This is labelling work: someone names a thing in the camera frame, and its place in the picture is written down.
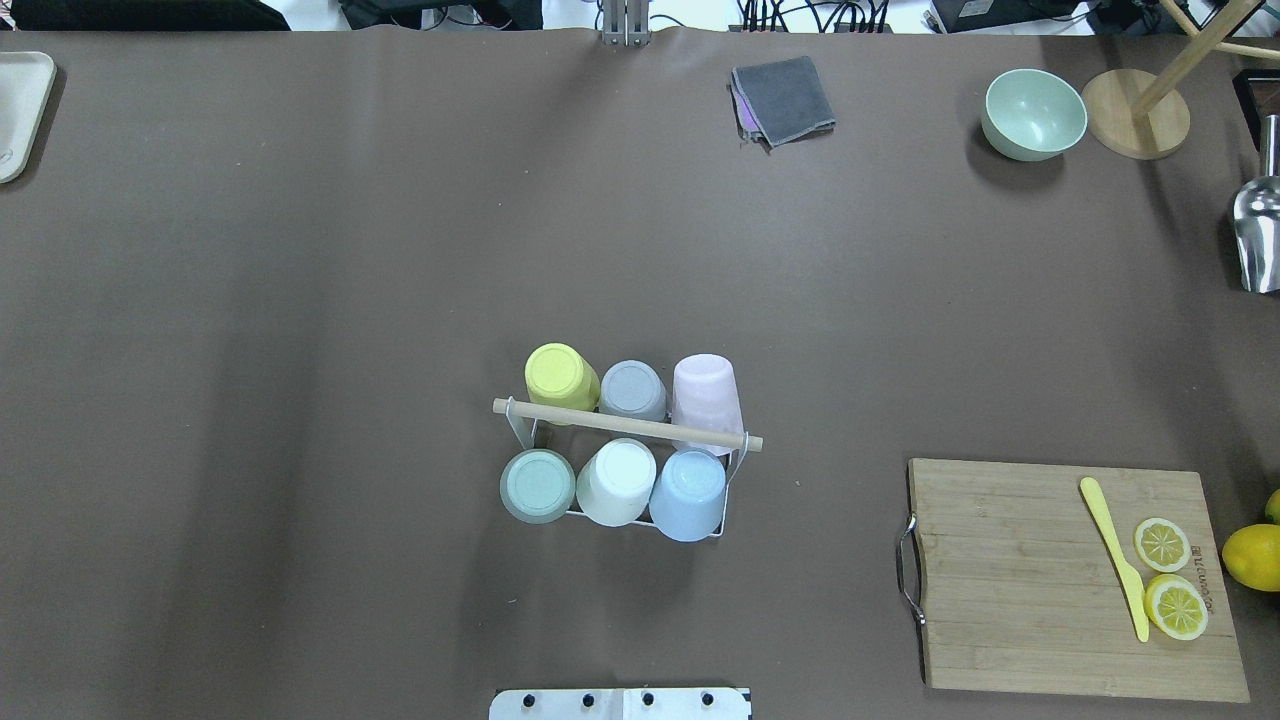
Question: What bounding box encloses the metal scoop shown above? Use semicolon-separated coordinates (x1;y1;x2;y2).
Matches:
1231;114;1279;293

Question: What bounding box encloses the white cup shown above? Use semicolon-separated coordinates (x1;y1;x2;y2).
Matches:
576;438;657;527

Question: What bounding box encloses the green lime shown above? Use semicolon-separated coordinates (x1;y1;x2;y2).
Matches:
1263;489;1280;525

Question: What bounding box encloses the whole yellow lemon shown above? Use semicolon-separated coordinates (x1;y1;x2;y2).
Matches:
1221;523;1279;592

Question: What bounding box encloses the lower lemon slice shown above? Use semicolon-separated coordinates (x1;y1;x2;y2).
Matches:
1143;573;1210;641

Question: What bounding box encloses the white wire cup rack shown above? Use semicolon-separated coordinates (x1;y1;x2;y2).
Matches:
492;397;764;487

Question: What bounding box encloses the green cup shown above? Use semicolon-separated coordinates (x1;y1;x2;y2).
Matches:
500;448;576;524

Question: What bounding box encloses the yellow cup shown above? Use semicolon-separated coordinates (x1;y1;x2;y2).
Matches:
524;342;600;413

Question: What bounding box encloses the wooden cutting board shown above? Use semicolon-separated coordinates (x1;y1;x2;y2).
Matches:
906;457;1251;703

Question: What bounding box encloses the blue cup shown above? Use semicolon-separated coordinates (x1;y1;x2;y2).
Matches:
649;448;727;543

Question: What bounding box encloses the lemon slice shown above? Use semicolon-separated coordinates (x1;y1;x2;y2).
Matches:
1143;573;1210;641
1133;518;1190;574

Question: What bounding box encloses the grey folded cloth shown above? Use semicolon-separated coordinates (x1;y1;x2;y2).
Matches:
728;56;836;147

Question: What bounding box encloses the pink cup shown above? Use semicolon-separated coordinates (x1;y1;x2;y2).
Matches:
671;354;744;439

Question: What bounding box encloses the grey cup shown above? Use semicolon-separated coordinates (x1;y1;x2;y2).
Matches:
598;360;669;423

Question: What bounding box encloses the upper lemon slice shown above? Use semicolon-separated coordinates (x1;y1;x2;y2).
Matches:
1133;518;1190;574

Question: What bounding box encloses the light green bowl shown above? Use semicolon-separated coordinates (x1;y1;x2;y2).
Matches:
980;68;1088;161

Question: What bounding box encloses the yellow plastic knife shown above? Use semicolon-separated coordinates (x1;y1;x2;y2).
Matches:
1079;477;1151;643

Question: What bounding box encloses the beige tray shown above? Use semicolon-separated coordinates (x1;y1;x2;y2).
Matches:
1;51;58;184

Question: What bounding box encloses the wooden mug tree stand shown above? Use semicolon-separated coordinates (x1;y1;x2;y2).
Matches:
1082;1;1279;160

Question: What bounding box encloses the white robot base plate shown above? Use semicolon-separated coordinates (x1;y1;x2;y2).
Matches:
488;687;753;719

